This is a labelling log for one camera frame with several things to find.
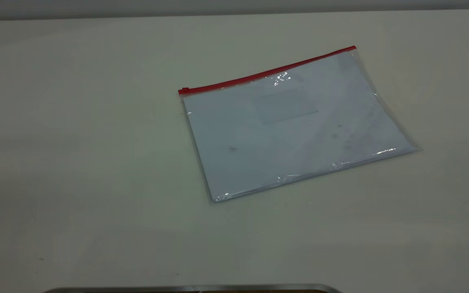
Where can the red zipper slider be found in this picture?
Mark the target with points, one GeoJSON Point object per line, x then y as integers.
{"type": "Point", "coordinates": [183, 90]}

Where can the grey metal bar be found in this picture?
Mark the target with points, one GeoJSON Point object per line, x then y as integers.
{"type": "Point", "coordinates": [218, 288]}

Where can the clear plastic zipper bag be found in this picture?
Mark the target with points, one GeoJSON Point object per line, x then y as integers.
{"type": "Point", "coordinates": [291, 134]}

